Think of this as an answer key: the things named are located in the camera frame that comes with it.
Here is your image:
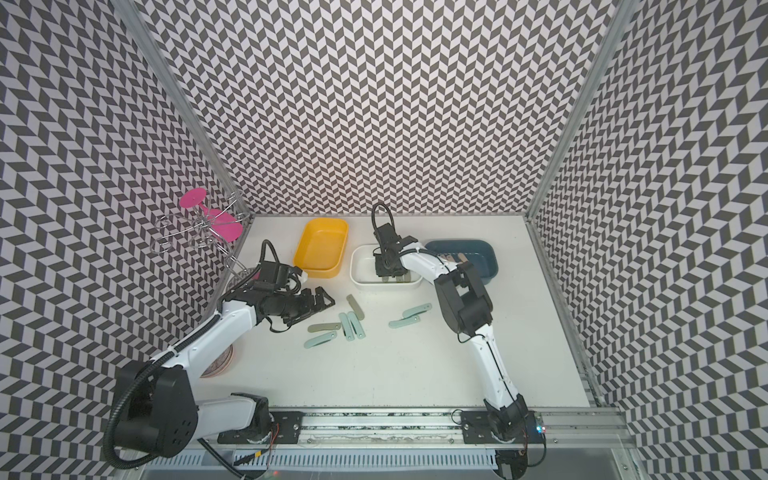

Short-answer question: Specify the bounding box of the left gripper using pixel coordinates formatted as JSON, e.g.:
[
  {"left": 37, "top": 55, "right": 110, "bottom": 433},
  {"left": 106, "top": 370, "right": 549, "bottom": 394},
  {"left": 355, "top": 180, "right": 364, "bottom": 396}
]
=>
[{"left": 274, "top": 287, "right": 336, "bottom": 328}]

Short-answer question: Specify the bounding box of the white storage box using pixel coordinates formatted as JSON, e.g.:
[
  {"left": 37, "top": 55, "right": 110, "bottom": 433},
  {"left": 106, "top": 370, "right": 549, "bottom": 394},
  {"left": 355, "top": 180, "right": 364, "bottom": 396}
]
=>
[{"left": 349, "top": 244, "right": 422, "bottom": 291}]

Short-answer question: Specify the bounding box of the yellow storage box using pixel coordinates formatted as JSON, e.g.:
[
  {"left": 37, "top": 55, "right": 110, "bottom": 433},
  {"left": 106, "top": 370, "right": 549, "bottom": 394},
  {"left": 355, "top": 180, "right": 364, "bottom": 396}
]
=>
[{"left": 293, "top": 218, "right": 349, "bottom": 279}]

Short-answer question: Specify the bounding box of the dark teal storage box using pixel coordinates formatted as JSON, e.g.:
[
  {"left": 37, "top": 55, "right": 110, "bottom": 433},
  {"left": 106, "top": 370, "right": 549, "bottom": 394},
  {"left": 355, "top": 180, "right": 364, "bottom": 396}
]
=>
[{"left": 426, "top": 239, "right": 499, "bottom": 285}]

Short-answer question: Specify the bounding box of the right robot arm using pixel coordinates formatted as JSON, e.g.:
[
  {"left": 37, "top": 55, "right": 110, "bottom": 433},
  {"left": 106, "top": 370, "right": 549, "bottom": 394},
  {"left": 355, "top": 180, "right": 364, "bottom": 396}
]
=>
[{"left": 373, "top": 222, "right": 529, "bottom": 443}]

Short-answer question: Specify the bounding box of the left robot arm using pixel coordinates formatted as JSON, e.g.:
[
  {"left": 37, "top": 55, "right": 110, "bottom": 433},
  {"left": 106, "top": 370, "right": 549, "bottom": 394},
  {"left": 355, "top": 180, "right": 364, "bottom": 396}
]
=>
[{"left": 101, "top": 261, "right": 335, "bottom": 470}]

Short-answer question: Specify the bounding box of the mint knife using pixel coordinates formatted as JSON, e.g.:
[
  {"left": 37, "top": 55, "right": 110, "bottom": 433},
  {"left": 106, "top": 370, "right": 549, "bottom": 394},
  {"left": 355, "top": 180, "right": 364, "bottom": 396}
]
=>
[
  {"left": 304, "top": 331, "right": 337, "bottom": 349},
  {"left": 339, "top": 313, "right": 356, "bottom": 341},
  {"left": 388, "top": 315, "right": 420, "bottom": 329},
  {"left": 402, "top": 303, "right": 432, "bottom": 318},
  {"left": 347, "top": 311, "right": 366, "bottom": 339}
]

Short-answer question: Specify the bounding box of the mint knife centre right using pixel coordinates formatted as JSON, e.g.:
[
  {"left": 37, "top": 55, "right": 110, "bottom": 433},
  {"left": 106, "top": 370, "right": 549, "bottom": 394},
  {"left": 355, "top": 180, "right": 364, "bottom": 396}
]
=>
[{"left": 347, "top": 311, "right": 366, "bottom": 339}]

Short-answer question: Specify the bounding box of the mint knife centre left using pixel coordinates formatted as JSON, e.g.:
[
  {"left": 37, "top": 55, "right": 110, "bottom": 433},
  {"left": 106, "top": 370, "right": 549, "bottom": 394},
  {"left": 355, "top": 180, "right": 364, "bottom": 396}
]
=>
[{"left": 339, "top": 313, "right": 356, "bottom": 341}]

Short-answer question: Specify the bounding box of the mint knife upper right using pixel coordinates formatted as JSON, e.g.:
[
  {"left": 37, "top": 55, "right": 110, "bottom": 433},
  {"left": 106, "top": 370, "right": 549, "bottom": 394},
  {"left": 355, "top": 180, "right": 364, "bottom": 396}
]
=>
[{"left": 402, "top": 303, "right": 432, "bottom": 318}]

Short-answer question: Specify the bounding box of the mint knife middle right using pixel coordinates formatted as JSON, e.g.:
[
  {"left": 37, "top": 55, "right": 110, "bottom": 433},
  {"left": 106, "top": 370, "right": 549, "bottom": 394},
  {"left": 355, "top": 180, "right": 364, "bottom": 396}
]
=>
[{"left": 388, "top": 315, "right": 420, "bottom": 329}]

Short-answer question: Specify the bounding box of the pink ribbed glass bowl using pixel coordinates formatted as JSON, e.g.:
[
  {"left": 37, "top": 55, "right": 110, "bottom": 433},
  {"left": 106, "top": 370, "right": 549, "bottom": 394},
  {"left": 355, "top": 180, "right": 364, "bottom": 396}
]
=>
[{"left": 201, "top": 345, "right": 234, "bottom": 378}]

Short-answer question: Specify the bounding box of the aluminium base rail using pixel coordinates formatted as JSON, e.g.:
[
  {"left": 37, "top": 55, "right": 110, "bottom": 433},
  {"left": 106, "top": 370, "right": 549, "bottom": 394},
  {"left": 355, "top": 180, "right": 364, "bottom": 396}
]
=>
[{"left": 270, "top": 407, "right": 635, "bottom": 449}]

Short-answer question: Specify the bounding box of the wire rack with pink discs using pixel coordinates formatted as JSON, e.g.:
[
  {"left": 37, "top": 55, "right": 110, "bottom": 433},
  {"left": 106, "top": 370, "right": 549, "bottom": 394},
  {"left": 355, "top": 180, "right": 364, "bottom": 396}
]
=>
[{"left": 149, "top": 187, "right": 254, "bottom": 301}]

